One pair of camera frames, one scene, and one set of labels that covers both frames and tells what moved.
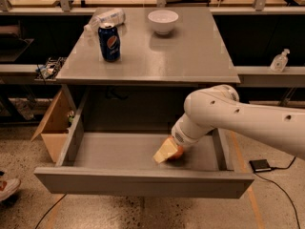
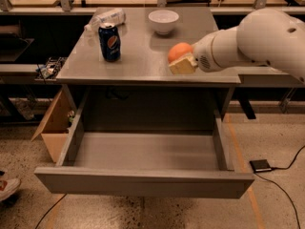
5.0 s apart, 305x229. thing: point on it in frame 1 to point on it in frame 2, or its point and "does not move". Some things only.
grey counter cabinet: [146, 89] does not move
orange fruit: [175, 156] to [178, 51]
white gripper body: [181, 137] to [202, 54]
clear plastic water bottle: [114, 15] does not move
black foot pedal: [260, 165] does not move
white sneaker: [8, 186] does not move
